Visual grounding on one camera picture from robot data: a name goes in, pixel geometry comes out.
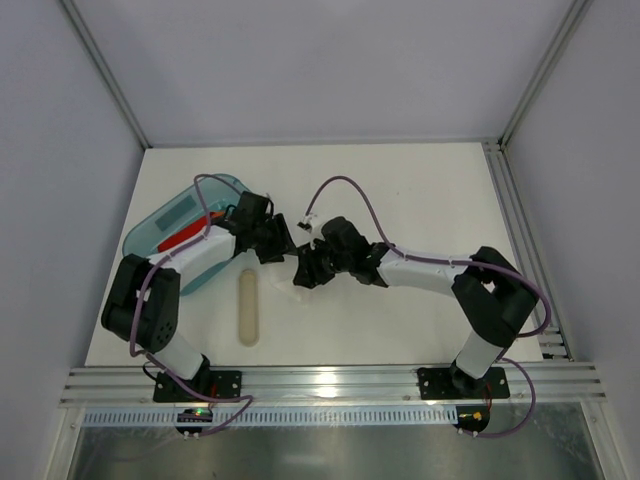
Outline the aluminium front rail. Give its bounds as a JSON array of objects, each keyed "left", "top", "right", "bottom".
[{"left": 59, "top": 362, "right": 606, "bottom": 407}]

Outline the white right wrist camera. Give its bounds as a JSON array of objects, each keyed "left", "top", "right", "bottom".
[{"left": 297, "top": 213, "right": 329, "bottom": 248}]

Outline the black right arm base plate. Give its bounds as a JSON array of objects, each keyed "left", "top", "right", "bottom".
[{"left": 416, "top": 367, "right": 510, "bottom": 400}]

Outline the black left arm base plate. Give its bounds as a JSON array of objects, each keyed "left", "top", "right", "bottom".
[{"left": 153, "top": 356, "right": 243, "bottom": 403}]

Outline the red flat plastic object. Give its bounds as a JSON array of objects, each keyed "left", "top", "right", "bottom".
[{"left": 157, "top": 216, "right": 206, "bottom": 253}]

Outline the aluminium rail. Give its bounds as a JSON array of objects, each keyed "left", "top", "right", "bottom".
[
  {"left": 59, "top": 362, "right": 606, "bottom": 407},
  {"left": 482, "top": 140, "right": 574, "bottom": 362}
]

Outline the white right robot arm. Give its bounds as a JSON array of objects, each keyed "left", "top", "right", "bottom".
[{"left": 293, "top": 215, "right": 540, "bottom": 397}]

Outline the white paper napkin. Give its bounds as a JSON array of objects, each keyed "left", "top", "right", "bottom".
[{"left": 266, "top": 256, "right": 315, "bottom": 305}]

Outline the slotted cable duct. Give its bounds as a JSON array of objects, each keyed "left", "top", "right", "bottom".
[{"left": 82, "top": 404, "right": 458, "bottom": 428}]

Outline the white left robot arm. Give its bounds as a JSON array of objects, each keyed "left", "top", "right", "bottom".
[{"left": 101, "top": 191, "right": 295, "bottom": 401}]

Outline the aluminium right side rail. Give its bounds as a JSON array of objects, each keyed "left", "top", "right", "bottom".
[{"left": 482, "top": 140, "right": 574, "bottom": 362}]

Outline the teal translucent plastic bin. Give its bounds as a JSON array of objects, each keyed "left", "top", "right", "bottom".
[{"left": 122, "top": 172, "right": 251, "bottom": 297}]

